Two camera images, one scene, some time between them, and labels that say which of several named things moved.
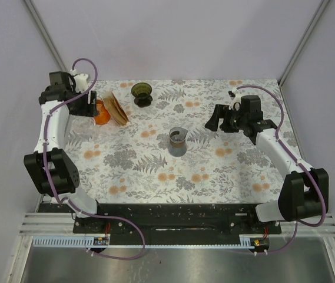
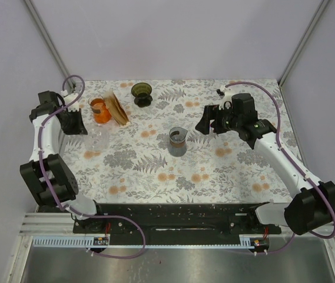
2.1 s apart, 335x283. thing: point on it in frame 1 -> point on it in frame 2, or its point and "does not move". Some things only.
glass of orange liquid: (103, 115) does not move
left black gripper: (89, 109) -> (79, 129)
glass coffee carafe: (177, 145) does not move
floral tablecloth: (148, 144) does not move
